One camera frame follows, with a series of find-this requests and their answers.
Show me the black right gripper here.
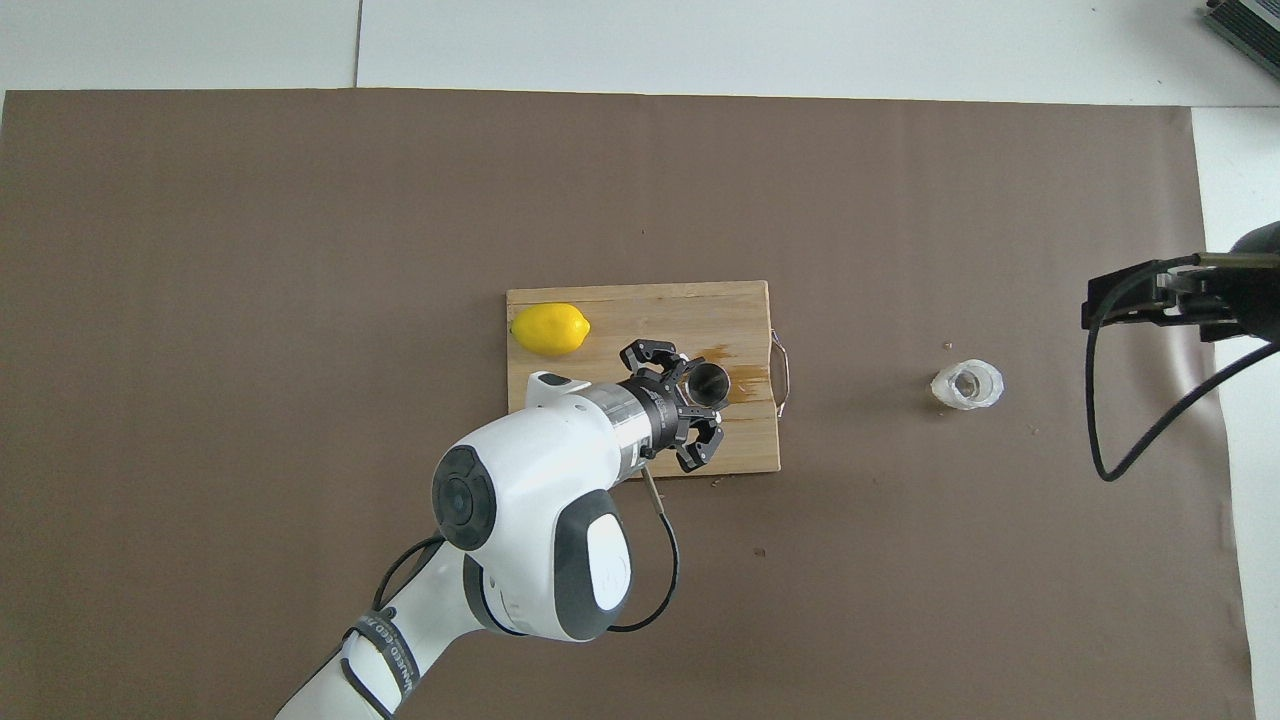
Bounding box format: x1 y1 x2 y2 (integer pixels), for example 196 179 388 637
1082 261 1280 344

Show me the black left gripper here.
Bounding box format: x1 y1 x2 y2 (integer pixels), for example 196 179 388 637
619 339 726 474

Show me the steel double jigger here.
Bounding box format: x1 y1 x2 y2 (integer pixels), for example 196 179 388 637
683 362 733 409

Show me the clear plastic cup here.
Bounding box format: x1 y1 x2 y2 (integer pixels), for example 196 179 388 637
931 358 1005 412

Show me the wooden cutting board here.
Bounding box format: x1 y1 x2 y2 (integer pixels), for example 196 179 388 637
506 280 793 485

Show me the yellow lemon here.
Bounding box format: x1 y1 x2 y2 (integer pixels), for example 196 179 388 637
510 302 592 357

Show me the grey ribbed device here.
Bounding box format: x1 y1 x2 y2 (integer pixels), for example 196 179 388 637
1203 0 1280 53

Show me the brown paper table mat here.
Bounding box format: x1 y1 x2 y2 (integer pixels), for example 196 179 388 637
0 88 1256 720

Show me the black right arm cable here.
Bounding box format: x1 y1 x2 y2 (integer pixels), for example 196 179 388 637
1086 254 1280 484

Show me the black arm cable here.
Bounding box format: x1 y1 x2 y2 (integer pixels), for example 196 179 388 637
1086 254 1280 484
372 465 682 634

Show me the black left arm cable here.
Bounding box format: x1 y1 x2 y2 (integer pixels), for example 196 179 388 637
372 465 682 634

